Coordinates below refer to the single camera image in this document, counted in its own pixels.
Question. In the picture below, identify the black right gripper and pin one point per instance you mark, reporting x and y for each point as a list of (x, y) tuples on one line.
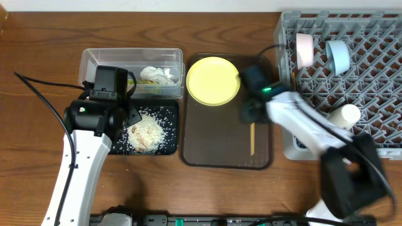
[(246, 117)]

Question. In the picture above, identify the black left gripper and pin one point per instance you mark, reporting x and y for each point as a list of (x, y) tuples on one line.
[(132, 115)]

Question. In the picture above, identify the pile of rice leftovers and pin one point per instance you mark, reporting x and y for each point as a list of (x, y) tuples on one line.
[(146, 133)]

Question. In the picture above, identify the green snack wrapper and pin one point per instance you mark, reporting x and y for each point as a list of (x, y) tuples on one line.
[(144, 82)]

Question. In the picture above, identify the white tissue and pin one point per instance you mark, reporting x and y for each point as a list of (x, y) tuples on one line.
[(157, 75)]

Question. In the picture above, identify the yellow plate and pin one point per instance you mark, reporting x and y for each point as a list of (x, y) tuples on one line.
[(213, 81)]

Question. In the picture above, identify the white bowl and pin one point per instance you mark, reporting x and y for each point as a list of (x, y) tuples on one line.
[(304, 50)]

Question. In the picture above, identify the pale green cup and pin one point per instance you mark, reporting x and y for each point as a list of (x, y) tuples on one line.
[(345, 117)]

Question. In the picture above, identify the light blue bowl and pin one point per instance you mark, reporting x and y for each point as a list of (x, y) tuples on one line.
[(338, 55)]

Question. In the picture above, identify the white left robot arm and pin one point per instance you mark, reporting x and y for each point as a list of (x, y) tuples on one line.
[(92, 127)]

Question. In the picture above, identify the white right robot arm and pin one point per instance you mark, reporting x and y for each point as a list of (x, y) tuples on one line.
[(351, 173)]

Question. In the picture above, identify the black food waste tray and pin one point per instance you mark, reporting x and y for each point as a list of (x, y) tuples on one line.
[(166, 116)]

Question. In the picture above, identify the clear plastic waste bin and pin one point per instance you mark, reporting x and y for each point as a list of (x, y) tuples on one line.
[(135, 60)]

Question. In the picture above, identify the grey dishwasher rack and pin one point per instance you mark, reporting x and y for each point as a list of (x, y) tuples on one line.
[(373, 81)]

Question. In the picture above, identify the brown serving tray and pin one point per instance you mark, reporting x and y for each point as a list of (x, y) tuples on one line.
[(214, 136)]

